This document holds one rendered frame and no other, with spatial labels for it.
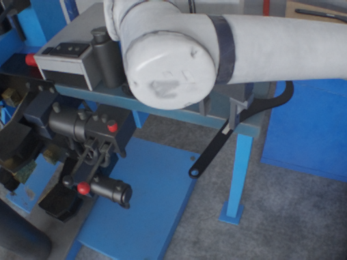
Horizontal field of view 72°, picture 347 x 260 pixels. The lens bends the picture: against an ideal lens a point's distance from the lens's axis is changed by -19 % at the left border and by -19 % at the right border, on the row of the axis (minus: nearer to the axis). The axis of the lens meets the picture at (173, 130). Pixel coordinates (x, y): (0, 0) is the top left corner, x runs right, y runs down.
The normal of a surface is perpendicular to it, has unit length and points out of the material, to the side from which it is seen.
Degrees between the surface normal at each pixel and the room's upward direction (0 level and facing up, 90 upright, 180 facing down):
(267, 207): 0
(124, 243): 0
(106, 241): 0
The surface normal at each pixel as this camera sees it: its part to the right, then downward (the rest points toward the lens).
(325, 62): 0.23, 0.64
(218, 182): -0.11, -0.64
